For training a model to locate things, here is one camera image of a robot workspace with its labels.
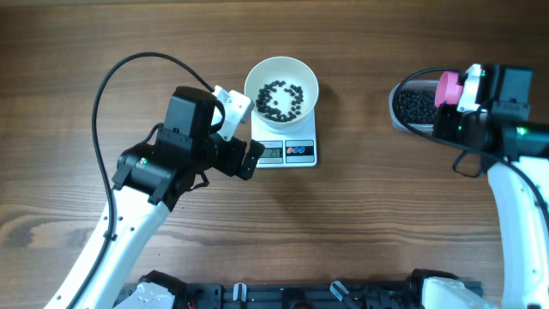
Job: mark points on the pink scoop with blue handle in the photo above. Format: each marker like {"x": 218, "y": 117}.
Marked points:
{"x": 449, "y": 90}

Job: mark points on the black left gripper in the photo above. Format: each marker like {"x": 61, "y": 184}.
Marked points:
{"x": 242, "y": 159}

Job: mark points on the clear container of black beans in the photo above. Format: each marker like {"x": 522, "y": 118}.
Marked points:
{"x": 414, "y": 105}

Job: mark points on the black beans in bowl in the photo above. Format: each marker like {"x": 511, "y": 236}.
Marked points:
{"x": 280, "y": 102}

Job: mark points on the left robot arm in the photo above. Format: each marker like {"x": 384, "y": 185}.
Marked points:
{"x": 143, "y": 192}

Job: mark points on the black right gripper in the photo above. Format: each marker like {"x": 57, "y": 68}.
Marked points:
{"x": 444, "y": 121}

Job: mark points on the white digital kitchen scale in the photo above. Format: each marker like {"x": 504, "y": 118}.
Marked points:
{"x": 291, "y": 145}

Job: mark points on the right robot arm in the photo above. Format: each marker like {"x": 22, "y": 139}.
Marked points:
{"x": 517, "y": 173}

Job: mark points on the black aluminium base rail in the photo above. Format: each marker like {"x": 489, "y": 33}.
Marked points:
{"x": 394, "y": 294}

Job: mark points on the white plastic bowl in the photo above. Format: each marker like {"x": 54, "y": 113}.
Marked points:
{"x": 291, "y": 70}

